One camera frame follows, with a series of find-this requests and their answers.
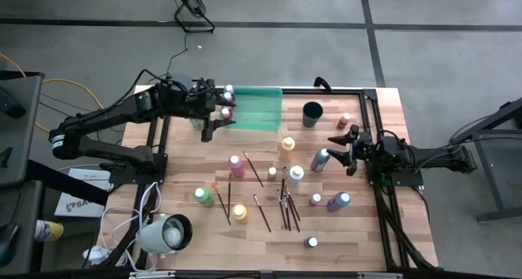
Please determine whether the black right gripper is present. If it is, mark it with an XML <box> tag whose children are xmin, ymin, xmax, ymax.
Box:
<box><xmin>326</xmin><ymin>123</ymin><xmax>375</xmax><ymax>177</ymax></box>

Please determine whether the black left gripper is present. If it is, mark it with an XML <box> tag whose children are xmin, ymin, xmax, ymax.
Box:
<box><xmin>181</xmin><ymin>77</ymin><xmax>237</xmax><ymax>144</ymax></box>

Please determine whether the small orange paint bottle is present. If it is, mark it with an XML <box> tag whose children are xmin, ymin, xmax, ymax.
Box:
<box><xmin>335</xmin><ymin>112</ymin><xmax>352</xmax><ymax>131</ymax></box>

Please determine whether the large grey-blue paint bottle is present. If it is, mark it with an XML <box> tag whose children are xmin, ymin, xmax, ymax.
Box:
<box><xmin>309</xmin><ymin>148</ymin><xmax>330</xmax><ymax>174</ymax></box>

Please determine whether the large pink-red paint bottle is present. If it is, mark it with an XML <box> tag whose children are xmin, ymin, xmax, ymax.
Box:
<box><xmin>228</xmin><ymin>154</ymin><xmax>247</xmax><ymax>179</ymax></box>

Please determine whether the large purple paint bottle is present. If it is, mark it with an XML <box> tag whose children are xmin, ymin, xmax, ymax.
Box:
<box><xmin>325</xmin><ymin>191</ymin><xmax>352</xmax><ymax>213</ymax></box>

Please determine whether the large white paint bottle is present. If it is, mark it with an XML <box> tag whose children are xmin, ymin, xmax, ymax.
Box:
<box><xmin>286</xmin><ymin>165</ymin><xmax>306</xmax><ymax>189</ymax></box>

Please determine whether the large golden yellow paint bottle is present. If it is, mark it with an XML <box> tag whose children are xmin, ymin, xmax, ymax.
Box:
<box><xmin>278</xmin><ymin>136</ymin><xmax>296</xmax><ymax>164</ymax></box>

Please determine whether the brown-handled paintbrush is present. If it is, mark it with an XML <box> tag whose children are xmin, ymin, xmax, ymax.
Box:
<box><xmin>242</xmin><ymin>149</ymin><xmax>265</xmax><ymax>188</ymax></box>

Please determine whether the orange-bristle paintbrush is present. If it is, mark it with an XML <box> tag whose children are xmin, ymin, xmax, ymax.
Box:
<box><xmin>211</xmin><ymin>181</ymin><xmax>232</xmax><ymax>226</ymax></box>

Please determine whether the large bright yellow paint bottle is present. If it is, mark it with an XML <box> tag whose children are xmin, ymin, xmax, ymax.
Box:
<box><xmin>231</xmin><ymin>204</ymin><xmax>249</xmax><ymax>225</ymax></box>

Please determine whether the translucent green plastic bin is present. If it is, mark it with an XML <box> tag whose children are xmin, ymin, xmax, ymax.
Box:
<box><xmin>223</xmin><ymin>86</ymin><xmax>284</xmax><ymax>132</ymax></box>

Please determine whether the dark green cup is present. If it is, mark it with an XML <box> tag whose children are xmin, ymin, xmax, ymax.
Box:
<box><xmin>302</xmin><ymin>100</ymin><xmax>325</xmax><ymax>129</ymax></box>

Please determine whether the black clamp hook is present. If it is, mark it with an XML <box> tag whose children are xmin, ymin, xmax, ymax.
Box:
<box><xmin>312</xmin><ymin>76</ymin><xmax>334</xmax><ymax>93</ymax></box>

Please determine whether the black floor fan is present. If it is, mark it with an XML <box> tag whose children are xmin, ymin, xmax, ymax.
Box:
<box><xmin>165</xmin><ymin>0</ymin><xmax>216</xmax><ymax>34</ymax></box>

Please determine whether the pale green desk lamp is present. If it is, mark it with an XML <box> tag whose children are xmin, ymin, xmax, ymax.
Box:
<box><xmin>137</xmin><ymin>213</ymin><xmax>194</xmax><ymax>255</ymax></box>

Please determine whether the white printed cardboard box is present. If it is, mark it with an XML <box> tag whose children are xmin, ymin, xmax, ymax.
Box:
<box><xmin>54</xmin><ymin>167</ymin><xmax>113</xmax><ymax>219</ymax></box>

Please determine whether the black metal beam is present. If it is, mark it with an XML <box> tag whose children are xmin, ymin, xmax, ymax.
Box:
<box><xmin>26</xmin><ymin>159</ymin><xmax>111</xmax><ymax>206</ymax></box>

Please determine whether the white round lamp base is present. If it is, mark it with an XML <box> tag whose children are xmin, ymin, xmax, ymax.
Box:
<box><xmin>82</xmin><ymin>245</ymin><xmax>110</xmax><ymax>264</ymax></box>

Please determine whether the grey desk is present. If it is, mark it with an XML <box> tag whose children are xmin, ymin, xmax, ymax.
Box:
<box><xmin>0</xmin><ymin>70</ymin><xmax>45</xmax><ymax>188</ymax></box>
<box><xmin>0</xmin><ymin>179</ymin><xmax>44</xmax><ymax>274</ymax></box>

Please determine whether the white and yellow can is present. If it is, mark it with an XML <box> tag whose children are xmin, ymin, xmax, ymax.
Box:
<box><xmin>34</xmin><ymin>219</ymin><xmax>65</xmax><ymax>243</ymax></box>

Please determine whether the black device on desk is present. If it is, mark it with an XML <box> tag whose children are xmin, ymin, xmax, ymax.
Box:
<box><xmin>0</xmin><ymin>85</ymin><xmax>28</xmax><ymax>120</ymax></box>

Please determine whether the black computer mouse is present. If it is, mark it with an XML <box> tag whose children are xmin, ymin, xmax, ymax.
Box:
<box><xmin>0</xmin><ymin>224</ymin><xmax>20</xmax><ymax>268</ymax></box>

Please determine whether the black metal table frame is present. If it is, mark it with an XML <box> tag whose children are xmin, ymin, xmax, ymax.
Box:
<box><xmin>83</xmin><ymin>86</ymin><xmax>440</xmax><ymax>279</ymax></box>

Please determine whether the black fan cable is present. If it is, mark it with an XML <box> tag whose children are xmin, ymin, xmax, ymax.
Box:
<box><xmin>165</xmin><ymin>30</ymin><xmax>189</xmax><ymax>78</ymax></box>

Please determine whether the white lamp cable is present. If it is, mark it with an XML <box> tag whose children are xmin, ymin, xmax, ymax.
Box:
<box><xmin>99</xmin><ymin>181</ymin><xmax>163</xmax><ymax>274</ymax></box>

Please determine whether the silver metal bracket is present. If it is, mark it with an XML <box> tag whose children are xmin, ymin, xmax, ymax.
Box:
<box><xmin>356</xmin><ymin>272</ymin><xmax>404</xmax><ymax>279</ymax></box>
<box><xmin>129</xmin><ymin>270</ymin><xmax>177</xmax><ymax>279</ymax></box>

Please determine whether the black desk frame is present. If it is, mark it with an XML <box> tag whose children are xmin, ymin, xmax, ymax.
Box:
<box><xmin>448</xmin><ymin>97</ymin><xmax>522</xmax><ymax>224</ymax></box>

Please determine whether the yellow extension cable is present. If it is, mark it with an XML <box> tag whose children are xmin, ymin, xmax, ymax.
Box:
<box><xmin>0</xmin><ymin>52</ymin><xmax>105</xmax><ymax>133</ymax></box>

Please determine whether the black floor cable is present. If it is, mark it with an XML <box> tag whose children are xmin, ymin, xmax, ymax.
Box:
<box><xmin>39</xmin><ymin>92</ymin><xmax>82</xmax><ymax>109</ymax></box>
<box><xmin>38</xmin><ymin>101</ymin><xmax>69</xmax><ymax>117</ymax></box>

